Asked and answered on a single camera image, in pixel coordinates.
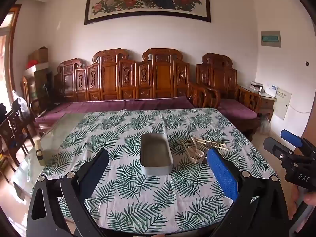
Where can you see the cream chopstick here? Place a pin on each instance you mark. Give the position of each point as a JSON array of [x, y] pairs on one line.
[[218, 146], [205, 141]]

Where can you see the grey metal tray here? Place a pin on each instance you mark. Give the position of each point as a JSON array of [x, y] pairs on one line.
[[156, 154]]

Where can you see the carved wooden armchair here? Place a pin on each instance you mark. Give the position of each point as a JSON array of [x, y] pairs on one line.
[[217, 74]]

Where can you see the white box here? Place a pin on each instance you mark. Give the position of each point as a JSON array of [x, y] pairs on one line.
[[255, 86]]

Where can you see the leaf print tablecloth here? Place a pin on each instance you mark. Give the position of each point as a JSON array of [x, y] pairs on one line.
[[138, 190]]

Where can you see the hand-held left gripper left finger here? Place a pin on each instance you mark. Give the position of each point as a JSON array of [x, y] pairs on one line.
[[97, 170]]

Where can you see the cardboard box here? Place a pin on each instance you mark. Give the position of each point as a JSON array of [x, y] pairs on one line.
[[39, 54]]

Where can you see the person's right hand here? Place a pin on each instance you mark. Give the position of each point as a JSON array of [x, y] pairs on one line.
[[309, 198]]

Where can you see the purple armchair cushion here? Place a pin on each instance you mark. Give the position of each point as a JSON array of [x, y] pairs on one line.
[[237, 108]]

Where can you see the white wall panel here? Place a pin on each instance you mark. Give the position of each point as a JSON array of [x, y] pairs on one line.
[[282, 106]]

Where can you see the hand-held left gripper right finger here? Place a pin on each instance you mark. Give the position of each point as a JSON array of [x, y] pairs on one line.
[[222, 175]]

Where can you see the white telephone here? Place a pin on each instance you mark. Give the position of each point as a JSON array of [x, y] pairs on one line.
[[273, 90]]

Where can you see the wall electrical box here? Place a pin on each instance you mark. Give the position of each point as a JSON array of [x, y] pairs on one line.
[[271, 39]]

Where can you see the long purple sofa cushion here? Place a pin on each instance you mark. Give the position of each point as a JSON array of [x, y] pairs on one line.
[[111, 106]]

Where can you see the wooden door frame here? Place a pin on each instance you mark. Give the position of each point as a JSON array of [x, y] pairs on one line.
[[13, 54]]

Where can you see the dark wooden chair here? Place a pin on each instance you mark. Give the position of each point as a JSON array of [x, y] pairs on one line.
[[13, 133]]

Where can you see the red cloth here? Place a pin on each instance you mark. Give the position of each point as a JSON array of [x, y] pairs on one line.
[[31, 63]]

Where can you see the grey fluffy thing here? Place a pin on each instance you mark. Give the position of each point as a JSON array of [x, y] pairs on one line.
[[264, 126]]

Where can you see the wooden side table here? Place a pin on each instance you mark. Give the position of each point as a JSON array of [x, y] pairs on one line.
[[266, 103]]

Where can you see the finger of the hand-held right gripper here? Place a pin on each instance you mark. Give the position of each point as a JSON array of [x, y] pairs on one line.
[[291, 138], [274, 147]]

